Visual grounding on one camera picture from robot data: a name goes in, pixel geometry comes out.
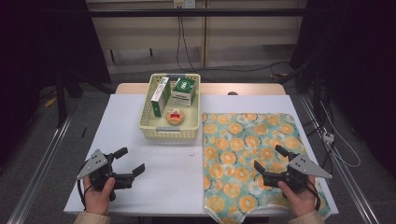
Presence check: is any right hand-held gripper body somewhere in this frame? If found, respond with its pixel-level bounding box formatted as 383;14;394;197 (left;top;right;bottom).
262;152;333;192

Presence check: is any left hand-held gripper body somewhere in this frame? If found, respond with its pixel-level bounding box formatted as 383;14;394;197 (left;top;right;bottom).
77;148;135;202

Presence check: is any orange slice print cloth bag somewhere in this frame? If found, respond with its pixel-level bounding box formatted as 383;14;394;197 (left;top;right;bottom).
201;112;332;224

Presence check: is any round gold red tin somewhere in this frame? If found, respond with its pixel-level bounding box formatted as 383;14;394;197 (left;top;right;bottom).
165;107;185;126

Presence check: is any tall green white box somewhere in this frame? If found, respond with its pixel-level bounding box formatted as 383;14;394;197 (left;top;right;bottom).
150;77;172;119

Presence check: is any pale yellow plastic basket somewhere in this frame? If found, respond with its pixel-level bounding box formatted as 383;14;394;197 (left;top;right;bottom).
138;73;202;141

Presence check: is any wide green white box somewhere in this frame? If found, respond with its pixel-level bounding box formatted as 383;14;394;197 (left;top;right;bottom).
171;77;197;108

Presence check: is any person's right hand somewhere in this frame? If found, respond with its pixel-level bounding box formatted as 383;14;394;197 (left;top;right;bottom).
277;175;318;217

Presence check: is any person's left hand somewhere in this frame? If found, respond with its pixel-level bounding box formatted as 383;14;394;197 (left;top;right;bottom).
83;176;117;216

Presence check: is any white table mat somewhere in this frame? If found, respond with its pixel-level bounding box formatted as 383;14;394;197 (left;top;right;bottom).
64;93;340;217

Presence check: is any black metal stand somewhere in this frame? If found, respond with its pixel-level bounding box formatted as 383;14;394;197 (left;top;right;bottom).
55;68;83;129

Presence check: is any black horizontal bar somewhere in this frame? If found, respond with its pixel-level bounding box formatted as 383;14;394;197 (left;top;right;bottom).
88;8;308;19

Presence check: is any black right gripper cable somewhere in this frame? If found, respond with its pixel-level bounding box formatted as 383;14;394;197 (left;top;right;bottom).
306;178;322;212

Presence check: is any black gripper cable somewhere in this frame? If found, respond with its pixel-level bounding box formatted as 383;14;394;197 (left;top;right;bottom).
306;178;322;212
77;178;93;210

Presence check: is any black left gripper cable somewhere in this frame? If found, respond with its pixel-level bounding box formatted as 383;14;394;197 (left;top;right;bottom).
77;178;93;210

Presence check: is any aluminium floor rail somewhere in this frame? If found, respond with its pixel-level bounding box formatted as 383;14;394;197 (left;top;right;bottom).
299;94;381;224
6;114;73;224

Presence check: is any white cable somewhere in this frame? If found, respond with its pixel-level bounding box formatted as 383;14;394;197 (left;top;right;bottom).
318;101;362;169

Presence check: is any black hanging cable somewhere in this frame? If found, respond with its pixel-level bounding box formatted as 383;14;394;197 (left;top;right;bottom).
176;7;292;76

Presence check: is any white wall socket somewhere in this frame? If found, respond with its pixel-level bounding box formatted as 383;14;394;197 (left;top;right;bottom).
173;0;197;9

